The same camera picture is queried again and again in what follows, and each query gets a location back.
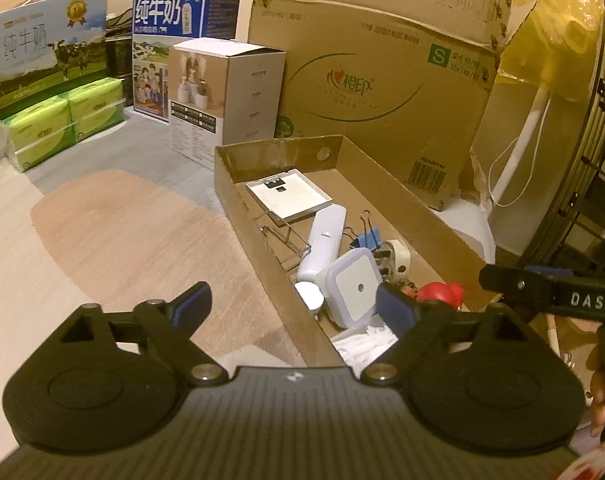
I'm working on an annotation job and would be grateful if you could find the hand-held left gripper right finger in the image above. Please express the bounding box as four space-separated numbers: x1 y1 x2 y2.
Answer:
360 282 534 387

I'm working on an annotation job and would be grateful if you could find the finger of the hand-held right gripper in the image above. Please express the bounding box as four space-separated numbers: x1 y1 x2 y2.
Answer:
525 265 576 279
479 264 559 312

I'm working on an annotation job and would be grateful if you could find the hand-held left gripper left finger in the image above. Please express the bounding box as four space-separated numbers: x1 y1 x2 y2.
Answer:
57 281 230 387

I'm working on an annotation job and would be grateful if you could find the red toy figurine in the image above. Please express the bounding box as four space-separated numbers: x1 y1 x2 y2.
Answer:
417 281 466 314

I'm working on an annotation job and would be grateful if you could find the white square night light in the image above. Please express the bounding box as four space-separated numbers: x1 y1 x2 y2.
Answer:
317 247 384 330

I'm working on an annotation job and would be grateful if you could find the white cloth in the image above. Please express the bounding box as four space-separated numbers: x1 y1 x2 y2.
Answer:
330 325 401 369

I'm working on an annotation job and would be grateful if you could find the white plug adapter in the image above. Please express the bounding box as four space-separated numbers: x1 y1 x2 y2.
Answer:
375 239 414 281

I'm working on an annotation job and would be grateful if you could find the blue binder clip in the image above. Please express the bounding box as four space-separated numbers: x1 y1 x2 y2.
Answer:
341 210 384 251

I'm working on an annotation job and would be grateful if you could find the white round cap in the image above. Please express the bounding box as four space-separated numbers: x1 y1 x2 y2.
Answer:
294 282 326 312

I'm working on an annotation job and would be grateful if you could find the long white device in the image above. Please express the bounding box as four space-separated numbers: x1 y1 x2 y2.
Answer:
296 203 347 284

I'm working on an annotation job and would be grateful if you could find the metal wire holder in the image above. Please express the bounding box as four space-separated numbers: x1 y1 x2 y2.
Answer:
255 210 314 271

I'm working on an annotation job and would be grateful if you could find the white square tray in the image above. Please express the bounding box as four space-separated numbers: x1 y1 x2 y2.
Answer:
245 169 334 222

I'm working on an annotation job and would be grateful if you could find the shallow cardboard box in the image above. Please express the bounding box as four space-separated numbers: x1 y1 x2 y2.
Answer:
213 134 501 369

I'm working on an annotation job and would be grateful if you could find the white fan pole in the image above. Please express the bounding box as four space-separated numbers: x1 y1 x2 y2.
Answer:
487 85 551 209

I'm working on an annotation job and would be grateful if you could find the green tissue pack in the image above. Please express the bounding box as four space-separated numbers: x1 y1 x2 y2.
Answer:
67 77 126 112
10 127 78 174
72 102 126 144
0 95 74 141

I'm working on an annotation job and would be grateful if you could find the white product box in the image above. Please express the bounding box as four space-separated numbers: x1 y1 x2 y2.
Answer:
167 37 288 166

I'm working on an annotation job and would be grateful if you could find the large cardboard box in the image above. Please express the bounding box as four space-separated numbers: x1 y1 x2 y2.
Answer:
247 0 539 212

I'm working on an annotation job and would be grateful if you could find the yellow covered standing fan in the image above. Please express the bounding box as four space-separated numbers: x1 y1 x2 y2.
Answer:
497 0 605 106

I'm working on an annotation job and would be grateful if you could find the blue milk carton box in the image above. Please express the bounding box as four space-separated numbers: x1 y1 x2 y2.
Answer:
132 0 242 124

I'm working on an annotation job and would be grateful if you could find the milk box with cow picture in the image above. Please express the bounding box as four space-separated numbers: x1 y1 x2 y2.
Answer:
0 0 108 121

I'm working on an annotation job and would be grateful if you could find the black wire rack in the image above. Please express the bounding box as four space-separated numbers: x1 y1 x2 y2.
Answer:
525 0 605 282

